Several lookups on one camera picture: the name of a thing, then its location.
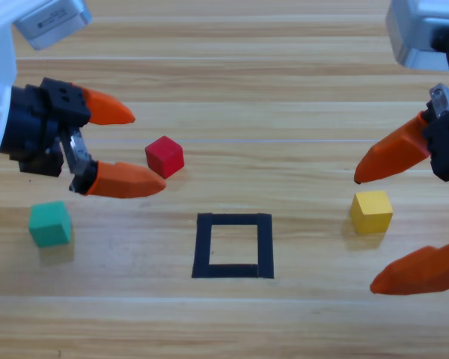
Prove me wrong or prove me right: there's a yellow cube block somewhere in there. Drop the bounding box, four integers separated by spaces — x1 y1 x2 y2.
349 190 393 236

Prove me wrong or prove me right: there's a black tape square outline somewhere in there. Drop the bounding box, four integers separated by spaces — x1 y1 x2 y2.
191 212 275 280

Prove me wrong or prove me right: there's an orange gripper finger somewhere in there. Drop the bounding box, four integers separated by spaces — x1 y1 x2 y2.
369 236 449 296

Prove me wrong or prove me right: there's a green cube block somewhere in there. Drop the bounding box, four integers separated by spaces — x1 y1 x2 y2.
28 200 73 248

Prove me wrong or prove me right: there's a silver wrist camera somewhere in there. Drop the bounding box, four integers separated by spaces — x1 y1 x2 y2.
385 0 449 73
13 0 94 52

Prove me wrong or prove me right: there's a red cube block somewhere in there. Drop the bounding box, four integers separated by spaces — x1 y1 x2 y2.
144 135 185 180

